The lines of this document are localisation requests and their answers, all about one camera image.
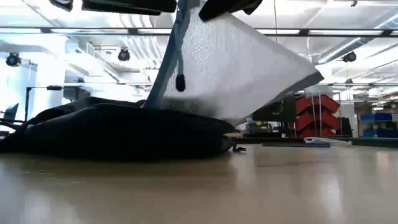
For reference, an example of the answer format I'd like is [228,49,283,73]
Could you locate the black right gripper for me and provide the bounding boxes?
[198,0,264,23]

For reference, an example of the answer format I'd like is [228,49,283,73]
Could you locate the clear plastic tub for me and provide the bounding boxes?
[305,85,333,96]

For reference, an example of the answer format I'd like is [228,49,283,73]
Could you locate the thin hanging cable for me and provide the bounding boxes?
[273,0,279,43]

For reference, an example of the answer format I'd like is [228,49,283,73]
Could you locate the white crumpled sheet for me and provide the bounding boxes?
[303,136,353,147]

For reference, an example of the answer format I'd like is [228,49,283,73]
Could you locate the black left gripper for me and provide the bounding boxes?
[49,0,178,16]

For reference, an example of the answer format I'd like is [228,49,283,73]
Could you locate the black ceiling lamp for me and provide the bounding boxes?
[5,52,22,68]
[341,50,358,63]
[117,47,131,62]

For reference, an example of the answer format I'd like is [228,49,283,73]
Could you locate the black monitor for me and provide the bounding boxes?
[251,98,297,123]

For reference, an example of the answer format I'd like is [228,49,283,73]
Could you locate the white mesh pouch blue trim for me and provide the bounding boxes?
[142,0,325,127]

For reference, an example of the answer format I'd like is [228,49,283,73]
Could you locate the dark blue backpack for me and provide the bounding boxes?
[0,96,247,162]

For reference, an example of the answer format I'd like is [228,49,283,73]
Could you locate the red storage bin rack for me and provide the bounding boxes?
[294,94,341,139]

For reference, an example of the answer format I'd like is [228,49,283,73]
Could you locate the silver ceiling duct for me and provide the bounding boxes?
[315,14,398,65]

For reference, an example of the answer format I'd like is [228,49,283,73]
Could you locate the blue storage bins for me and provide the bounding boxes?
[359,111,398,139]

